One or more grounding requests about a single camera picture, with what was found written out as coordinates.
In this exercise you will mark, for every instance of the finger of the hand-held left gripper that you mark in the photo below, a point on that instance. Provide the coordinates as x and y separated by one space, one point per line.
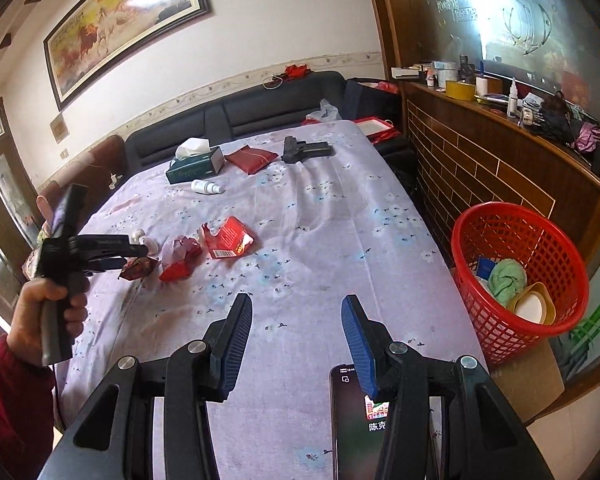
112 245
105 264

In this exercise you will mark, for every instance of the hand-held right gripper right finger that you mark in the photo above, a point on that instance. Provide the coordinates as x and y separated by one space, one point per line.
357 345

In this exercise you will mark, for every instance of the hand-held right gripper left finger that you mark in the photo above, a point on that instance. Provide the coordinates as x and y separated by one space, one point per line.
237 350

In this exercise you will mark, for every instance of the dark red candy wrapper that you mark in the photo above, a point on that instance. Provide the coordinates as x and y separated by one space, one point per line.
140 267

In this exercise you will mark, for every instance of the red plastic mesh basket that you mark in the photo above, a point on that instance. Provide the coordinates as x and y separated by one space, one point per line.
480 320

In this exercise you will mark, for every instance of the blue white printed box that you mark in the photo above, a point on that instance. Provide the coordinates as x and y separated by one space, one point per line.
486 269

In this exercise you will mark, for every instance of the green towel cloth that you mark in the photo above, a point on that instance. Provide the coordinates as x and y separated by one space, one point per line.
509 280

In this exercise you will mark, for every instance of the person's left hand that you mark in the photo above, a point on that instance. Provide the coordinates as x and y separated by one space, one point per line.
30 320

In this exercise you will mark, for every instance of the crumpled white tissue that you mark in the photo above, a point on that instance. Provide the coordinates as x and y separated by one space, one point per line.
144 241

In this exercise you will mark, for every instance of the crumpled red wrapper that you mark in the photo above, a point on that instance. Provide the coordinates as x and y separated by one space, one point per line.
180 257

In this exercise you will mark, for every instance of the brown upholstered chair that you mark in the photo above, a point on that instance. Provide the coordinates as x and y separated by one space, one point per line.
90 170

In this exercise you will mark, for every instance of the glass panelled wooden door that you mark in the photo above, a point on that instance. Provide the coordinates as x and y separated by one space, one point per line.
2 190

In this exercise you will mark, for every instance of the black smartphone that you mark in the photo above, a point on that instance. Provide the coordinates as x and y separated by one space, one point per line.
352 435

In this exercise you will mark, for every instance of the red snack wrapper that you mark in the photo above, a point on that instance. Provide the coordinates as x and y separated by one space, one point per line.
230 240

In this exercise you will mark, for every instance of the white spray bottle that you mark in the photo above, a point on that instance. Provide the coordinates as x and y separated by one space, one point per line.
207 187

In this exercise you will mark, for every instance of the dark green tissue box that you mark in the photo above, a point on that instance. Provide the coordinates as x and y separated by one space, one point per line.
195 167

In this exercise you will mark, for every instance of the red fabric pouch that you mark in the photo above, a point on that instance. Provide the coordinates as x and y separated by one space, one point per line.
250 159

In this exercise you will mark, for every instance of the brown cardboard sheet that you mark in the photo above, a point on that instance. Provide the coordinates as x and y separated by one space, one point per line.
530 385

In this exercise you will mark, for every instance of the dark grey sofa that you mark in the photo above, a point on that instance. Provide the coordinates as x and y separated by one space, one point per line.
260 110

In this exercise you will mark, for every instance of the black toy pistol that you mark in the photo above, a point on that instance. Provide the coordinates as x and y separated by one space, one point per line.
302 150

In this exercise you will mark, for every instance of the red gift box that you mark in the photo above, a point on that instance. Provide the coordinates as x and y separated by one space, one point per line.
377 130

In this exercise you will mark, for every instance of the framed horse painting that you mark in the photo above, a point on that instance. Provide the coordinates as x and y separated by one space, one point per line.
125 25

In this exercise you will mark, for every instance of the white plastic bag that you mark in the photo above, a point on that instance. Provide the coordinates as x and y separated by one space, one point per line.
330 111

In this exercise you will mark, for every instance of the dark paper bag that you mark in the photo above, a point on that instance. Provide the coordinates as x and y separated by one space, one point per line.
370 97

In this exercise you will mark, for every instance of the red cloth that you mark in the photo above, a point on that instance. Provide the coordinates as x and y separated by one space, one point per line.
297 71

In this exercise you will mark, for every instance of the white dropper bottle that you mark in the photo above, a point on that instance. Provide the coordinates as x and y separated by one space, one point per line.
514 100

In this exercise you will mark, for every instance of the black cloth pile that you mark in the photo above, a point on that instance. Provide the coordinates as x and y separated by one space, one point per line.
557 117

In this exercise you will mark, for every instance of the pink cloth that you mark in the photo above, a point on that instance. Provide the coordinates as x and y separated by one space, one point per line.
590 137

